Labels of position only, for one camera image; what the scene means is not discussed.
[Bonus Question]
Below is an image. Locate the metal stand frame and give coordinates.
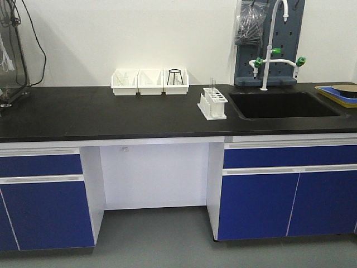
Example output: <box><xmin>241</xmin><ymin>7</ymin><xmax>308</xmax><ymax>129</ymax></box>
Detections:
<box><xmin>1</xmin><ymin>1</ymin><xmax>28</xmax><ymax>109</ymax></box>

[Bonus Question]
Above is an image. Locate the black hanging cable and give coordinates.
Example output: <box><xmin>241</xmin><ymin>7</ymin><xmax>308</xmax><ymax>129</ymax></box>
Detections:
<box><xmin>15</xmin><ymin>0</ymin><xmax>47</xmax><ymax>87</ymax></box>

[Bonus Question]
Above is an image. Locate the plastic bag of black pegs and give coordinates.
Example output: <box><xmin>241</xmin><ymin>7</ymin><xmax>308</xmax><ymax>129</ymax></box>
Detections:
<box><xmin>235</xmin><ymin>1</ymin><xmax>270</xmax><ymax>47</ymax></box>

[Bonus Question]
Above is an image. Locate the middle white storage bin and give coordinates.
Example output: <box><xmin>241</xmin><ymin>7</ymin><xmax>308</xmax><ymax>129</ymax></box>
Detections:
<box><xmin>138</xmin><ymin>69</ymin><xmax>163</xmax><ymax>95</ymax></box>

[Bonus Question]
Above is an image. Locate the black lab sink basin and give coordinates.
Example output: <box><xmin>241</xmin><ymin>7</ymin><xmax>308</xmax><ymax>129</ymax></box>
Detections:
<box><xmin>230</xmin><ymin>92</ymin><xmax>340</xmax><ymax>119</ymax></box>

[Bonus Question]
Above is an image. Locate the yellow tray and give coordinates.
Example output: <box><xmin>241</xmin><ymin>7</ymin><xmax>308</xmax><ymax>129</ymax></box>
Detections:
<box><xmin>314</xmin><ymin>84</ymin><xmax>357</xmax><ymax>108</ymax></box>

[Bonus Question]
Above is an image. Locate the black wire tripod stand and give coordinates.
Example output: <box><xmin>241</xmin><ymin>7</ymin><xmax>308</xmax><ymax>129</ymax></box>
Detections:
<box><xmin>167</xmin><ymin>69</ymin><xmax>184</xmax><ymax>85</ymax></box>

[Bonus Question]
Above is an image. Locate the left white storage bin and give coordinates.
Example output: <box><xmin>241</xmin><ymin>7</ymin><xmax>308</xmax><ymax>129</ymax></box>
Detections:
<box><xmin>110</xmin><ymin>69</ymin><xmax>139</xmax><ymax>96</ymax></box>

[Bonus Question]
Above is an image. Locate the right blue cabinet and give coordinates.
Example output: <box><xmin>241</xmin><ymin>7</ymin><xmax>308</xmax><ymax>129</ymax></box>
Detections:
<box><xmin>215</xmin><ymin>144</ymin><xmax>356</xmax><ymax>241</ymax></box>

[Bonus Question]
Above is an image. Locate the grey pegboard drying rack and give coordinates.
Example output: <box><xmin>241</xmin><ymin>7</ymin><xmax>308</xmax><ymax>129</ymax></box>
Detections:
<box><xmin>234</xmin><ymin>1</ymin><xmax>306</xmax><ymax>87</ymax></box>

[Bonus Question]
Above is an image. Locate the round dark disc plate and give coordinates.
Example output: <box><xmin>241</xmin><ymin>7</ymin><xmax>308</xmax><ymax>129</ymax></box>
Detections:
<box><xmin>331</xmin><ymin>84</ymin><xmax>357</xmax><ymax>98</ymax></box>

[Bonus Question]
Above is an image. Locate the white gooseneck lab faucet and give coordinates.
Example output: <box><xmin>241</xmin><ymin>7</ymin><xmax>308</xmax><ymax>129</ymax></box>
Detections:
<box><xmin>249</xmin><ymin>1</ymin><xmax>306</xmax><ymax>91</ymax></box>

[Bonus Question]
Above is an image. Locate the white storage bin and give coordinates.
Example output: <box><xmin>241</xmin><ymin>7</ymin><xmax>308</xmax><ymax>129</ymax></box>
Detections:
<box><xmin>110</xmin><ymin>69</ymin><xmax>139</xmax><ymax>96</ymax></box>
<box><xmin>138</xmin><ymin>69</ymin><xmax>163</xmax><ymax>95</ymax></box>
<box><xmin>163</xmin><ymin>69</ymin><xmax>189</xmax><ymax>95</ymax></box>

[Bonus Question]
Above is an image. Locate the right white storage bin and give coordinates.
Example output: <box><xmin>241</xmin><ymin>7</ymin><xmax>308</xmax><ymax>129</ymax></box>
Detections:
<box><xmin>163</xmin><ymin>69</ymin><xmax>189</xmax><ymax>95</ymax></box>

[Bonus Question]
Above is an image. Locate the blue tray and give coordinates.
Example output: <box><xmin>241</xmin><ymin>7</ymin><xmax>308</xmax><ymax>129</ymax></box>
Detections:
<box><xmin>320</xmin><ymin>85</ymin><xmax>357</xmax><ymax>106</ymax></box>

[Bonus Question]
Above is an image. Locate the blue cabinet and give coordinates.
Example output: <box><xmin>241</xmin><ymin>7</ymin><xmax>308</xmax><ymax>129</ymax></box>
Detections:
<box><xmin>1</xmin><ymin>149</ymin><xmax>95</xmax><ymax>251</ymax></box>
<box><xmin>215</xmin><ymin>144</ymin><xmax>356</xmax><ymax>241</ymax></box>

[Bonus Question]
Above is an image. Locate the white test tube rack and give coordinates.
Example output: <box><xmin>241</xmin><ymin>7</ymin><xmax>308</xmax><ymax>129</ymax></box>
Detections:
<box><xmin>197</xmin><ymin>87</ymin><xmax>228</xmax><ymax>121</ymax></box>

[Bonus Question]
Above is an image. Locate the left blue cabinet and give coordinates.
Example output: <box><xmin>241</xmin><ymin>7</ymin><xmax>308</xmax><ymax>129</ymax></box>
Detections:
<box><xmin>1</xmin><ymin>149</ymin><xmax>95</xmax><ymax>251</ymax></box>

